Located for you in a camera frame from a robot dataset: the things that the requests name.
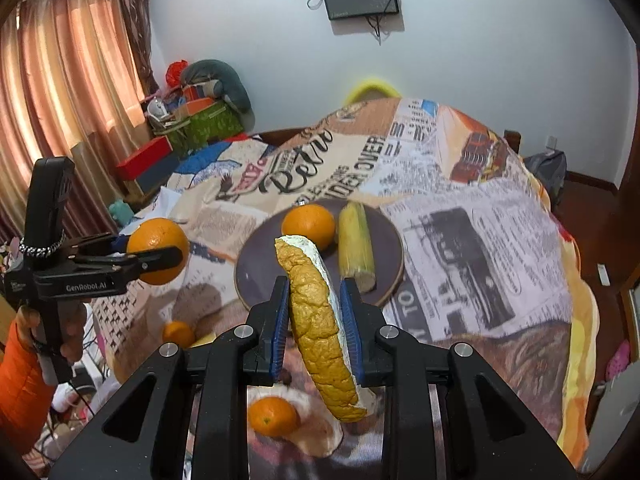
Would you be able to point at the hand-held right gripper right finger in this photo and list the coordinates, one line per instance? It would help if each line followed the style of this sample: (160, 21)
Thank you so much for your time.
(350, 330)

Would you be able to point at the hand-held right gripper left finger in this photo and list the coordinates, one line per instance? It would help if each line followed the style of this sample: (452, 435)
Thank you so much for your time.
(280, 330)

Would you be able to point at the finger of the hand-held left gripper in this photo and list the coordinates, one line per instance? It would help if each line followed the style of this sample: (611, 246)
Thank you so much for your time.
(100, 241)
(160, 258)

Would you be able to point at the orange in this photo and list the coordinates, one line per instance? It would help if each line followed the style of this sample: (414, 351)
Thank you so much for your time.
(307, 225)
(157, 235)

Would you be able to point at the pomelo peel piece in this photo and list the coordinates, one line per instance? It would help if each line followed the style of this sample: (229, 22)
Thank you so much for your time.
(315, 350)

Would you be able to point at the small tangerine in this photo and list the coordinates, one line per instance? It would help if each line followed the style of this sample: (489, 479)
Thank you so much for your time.
(272, 415)
(177, 334)

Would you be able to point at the dark round plate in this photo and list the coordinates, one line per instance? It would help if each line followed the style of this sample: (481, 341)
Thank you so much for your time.
(390, 250)

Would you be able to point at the person's left forearm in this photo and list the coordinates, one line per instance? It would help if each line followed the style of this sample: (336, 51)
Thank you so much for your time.
(20, 390)

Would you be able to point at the person's left hand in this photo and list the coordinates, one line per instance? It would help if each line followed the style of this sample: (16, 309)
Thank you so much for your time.
(72, 330)

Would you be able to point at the teal plastic toy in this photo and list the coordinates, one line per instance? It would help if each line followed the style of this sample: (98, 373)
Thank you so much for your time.
(118, 210)

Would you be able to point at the white sheet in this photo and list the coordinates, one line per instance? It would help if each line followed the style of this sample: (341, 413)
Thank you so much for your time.
(167, 205)

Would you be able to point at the yellow corn cob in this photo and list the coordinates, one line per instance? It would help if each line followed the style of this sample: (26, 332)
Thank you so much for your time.
(356, 250)

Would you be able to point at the dark grey box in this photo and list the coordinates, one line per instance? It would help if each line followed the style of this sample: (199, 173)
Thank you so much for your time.
(155, 176)

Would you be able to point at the red box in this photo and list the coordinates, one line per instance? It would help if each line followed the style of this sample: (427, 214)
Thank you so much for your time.
(145, 157)

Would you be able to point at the blue patchwork quilt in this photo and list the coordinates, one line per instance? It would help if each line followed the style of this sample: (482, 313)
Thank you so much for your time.
(210, 162)

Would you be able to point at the pink orange curtain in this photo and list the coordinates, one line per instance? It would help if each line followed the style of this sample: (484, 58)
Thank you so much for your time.
(65, 85)

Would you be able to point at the printed blanket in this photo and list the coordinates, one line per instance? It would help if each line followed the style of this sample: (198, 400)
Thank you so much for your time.
(450, 240)

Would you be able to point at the green storage basket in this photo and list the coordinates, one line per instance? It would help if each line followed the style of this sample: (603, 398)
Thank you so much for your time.
(210, 125)

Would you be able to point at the white plastic appliance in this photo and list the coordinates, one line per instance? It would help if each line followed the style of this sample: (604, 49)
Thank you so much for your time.
(157, 110)

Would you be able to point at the orange box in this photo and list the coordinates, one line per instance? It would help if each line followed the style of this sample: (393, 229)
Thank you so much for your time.
(200, 105)

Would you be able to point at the grey plush pillow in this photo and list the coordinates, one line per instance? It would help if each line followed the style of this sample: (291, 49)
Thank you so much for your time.
(235, 90)

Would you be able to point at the red plastic bag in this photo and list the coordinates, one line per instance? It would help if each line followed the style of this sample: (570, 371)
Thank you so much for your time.
(176, 72)

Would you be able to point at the dark patterned curtain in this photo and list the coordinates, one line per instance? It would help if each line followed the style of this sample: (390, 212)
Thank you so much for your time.
(135, 20)

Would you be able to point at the grey backpack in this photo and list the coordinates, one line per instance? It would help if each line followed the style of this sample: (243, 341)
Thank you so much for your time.
(547, 170)

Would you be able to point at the white power strip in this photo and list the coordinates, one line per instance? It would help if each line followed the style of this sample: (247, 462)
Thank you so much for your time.
(603, 273)

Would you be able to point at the pink soft object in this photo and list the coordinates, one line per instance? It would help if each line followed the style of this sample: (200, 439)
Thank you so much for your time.
(620, 360)

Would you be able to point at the wooden bed frame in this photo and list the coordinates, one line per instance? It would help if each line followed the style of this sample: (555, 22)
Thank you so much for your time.
(512, 139)

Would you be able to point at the white wall socket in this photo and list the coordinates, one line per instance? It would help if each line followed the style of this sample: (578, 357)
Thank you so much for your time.
(551, 141)

